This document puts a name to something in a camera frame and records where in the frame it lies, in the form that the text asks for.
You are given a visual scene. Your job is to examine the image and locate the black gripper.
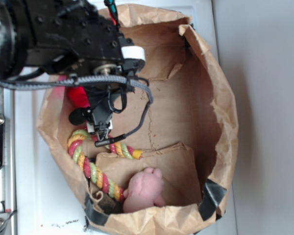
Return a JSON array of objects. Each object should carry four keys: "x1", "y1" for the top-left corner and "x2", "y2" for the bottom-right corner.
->
[{"x1": 22, "y1": 0, "x2": 146, "y2": 76}]

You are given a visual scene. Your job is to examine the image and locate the red paper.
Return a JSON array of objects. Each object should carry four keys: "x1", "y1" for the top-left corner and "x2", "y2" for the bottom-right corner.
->
[{"x1": 67, "y1": 86, "x2": 90, "y2": 108}]

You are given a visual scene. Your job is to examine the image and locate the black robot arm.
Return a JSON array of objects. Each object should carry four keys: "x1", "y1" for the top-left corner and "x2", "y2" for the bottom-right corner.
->
[{"x1": 0, "y1": 0, "x2": 146, "y2": 79}]

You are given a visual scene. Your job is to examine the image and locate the brown paper bag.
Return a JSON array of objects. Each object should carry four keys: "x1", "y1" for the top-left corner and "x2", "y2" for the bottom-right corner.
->
[{"x1": 37, "y1": 4, "x2": 239, "y2": 235}]

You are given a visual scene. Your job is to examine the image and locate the pink plush toy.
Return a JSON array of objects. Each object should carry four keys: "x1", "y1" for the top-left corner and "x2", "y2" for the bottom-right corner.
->
[{"x1": 123, "y1": 167, "x2": 166, "y2": 213}]

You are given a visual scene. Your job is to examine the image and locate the dark brown cylindrical object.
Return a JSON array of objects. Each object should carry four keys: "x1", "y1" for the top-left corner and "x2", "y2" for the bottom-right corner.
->
[{"x1": 92, "y1": 191, "x2": 123, "y2": 214}]

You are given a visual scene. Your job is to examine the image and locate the red wires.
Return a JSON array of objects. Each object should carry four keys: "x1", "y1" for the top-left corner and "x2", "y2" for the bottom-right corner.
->
[{"x1": 104, "y1": 0, "x2": 121, "y2": 27}]

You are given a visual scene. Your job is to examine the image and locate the grey braided cable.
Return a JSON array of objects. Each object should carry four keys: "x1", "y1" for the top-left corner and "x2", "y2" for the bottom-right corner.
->
[{"x1": 0, "y1": 68, "x2": 154, "y2": 147}]

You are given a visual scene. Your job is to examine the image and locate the multicolour twisted rope toy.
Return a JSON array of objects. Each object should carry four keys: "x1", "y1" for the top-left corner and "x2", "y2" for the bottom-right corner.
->
[{"x1": 67, "y1": 129, "x2": 143, "y2": 203}]

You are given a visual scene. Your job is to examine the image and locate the aluminium frame rail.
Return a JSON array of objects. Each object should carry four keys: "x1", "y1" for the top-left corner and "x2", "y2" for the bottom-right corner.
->
[{"x1": 0, "y1": 83, "x2": 17, "y2": 235}]

